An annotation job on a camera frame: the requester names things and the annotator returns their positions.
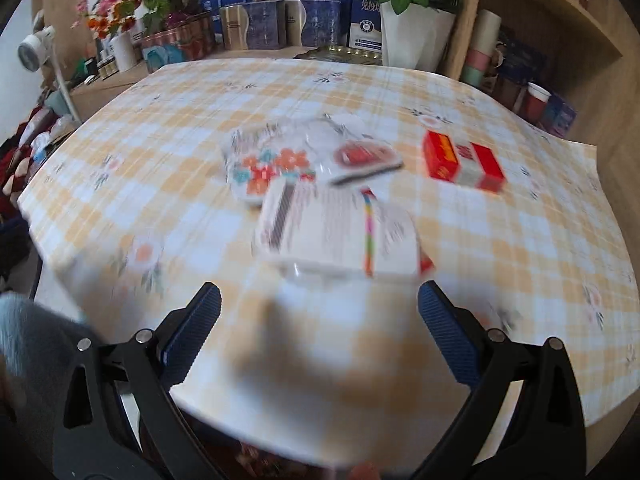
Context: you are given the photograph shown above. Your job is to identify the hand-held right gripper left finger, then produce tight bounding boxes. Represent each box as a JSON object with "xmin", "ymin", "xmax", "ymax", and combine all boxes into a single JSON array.
[{"xmin": 52, "ymin": 282, "xmax": 222, "ymax": 480}]

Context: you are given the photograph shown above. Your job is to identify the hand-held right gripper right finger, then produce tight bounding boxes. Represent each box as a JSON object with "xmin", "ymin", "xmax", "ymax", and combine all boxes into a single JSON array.
[{"xmin": 415, "ymin": 280, "xmax": 587, "ymax": 480}]

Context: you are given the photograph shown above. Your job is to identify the white box rainbow stripe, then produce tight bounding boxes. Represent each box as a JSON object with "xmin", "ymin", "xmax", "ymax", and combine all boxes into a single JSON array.
[{"xmin": 252, "ymin": 179, "xmax": 434, "ymax": 279}]

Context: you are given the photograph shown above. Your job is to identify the red white cigarette box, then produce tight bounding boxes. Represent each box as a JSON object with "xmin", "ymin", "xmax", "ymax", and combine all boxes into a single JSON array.
[{"xmin": 422, "ymin": 130, "xmax": 506, "ymax": 194}]

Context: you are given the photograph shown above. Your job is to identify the floral print packet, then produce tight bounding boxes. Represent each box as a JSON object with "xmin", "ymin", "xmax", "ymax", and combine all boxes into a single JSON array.
[{"xmin": 222, "ymin": 127, "xmax": 319, "ymax": 207}]

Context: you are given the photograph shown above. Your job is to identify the yellow checked tablecloth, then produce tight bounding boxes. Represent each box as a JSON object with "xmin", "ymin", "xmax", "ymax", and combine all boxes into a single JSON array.
[{"xmin": 17, "ymin": 56, "xmax": 614, "ymax": 472}]

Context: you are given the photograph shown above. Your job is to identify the clear packet red label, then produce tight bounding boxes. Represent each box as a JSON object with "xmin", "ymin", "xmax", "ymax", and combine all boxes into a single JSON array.
[{"xmin": 305, "ymin": 115, "xmax": 404, "ymax": 187}]

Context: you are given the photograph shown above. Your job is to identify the pile of colourful clothes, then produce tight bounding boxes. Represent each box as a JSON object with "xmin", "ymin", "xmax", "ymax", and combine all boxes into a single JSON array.
[{"xmin": 0, "ymin": 104, "xmax": 77, "ymax": 222}]

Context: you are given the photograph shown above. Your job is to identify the red cup white rim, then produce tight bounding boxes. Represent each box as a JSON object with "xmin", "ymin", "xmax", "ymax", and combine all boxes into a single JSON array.
[{"xmin": 522, "ymin": 82, "xmax": 551, "ymax": 124}]

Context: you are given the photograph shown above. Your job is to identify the small blue box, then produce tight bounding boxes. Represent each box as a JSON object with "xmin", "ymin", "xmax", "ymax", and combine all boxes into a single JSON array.
[{"xmin": 542, "ymin": 92, "xmax": 577, "ymax": 137}]

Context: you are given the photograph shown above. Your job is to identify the wooden shelf cabinet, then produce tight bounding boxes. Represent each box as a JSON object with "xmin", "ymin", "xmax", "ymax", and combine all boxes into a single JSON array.
[{"xmin": 435, "ymin": 0, "xmax": 640, "ymax": 241}]

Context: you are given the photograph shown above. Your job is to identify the large blue box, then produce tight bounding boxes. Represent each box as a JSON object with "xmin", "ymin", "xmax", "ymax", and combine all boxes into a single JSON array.
[{"xmin": 495, "ymin": 30, "xmax": 549, "ymax": 87}]

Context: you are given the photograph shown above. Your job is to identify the stack of pastel paper cups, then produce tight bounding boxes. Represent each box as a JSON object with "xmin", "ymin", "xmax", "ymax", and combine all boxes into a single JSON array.
[{"xmin": 460, "ymin": 10, "xmax": 503, "ymax": 89}]

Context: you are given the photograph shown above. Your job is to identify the woven flower basket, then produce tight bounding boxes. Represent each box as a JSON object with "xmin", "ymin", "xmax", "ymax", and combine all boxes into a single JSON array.
[{"xmin": 140, "ymin": 12, "xmax": 217, "ymax": 74}]

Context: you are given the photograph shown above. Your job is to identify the white vase orange flowers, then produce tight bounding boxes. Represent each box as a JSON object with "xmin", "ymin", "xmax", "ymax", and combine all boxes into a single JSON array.
[{"xmin": 87, "ymin": 14, "xmax": 139, "ymax": 73}]

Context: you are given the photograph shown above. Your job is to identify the gold blister tray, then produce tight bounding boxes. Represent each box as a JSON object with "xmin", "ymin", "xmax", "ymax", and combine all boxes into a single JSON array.
[{"xmin": 295, "ymin": 45, "xmax": 384, "ymax": 65}]

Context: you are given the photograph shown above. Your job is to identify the red rose plant white pot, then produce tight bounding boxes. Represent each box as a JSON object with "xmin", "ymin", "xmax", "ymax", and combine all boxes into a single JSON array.
[{"xmin": 342, "ymin": 0, "xmax": 469, "ymax": 72}]

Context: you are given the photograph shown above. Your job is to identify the white stand fan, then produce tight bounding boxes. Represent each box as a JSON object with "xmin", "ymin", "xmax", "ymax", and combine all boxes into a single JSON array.
[{"xmin": 17, "ymin": 25, "xmax": 84, "ymax": 124}]

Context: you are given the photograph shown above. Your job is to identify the blue white milk carton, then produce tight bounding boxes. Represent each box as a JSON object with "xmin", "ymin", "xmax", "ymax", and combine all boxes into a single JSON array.
[{"xmin": 347, "ymin": 0, "xmax": 384, "ymax": 54}]

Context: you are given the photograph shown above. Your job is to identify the blue tissue pack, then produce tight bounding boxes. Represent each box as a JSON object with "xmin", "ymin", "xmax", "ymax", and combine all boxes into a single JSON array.
[{"xmin": 200, "ymin": 0, "xmax": 252, "ymax": 12}]

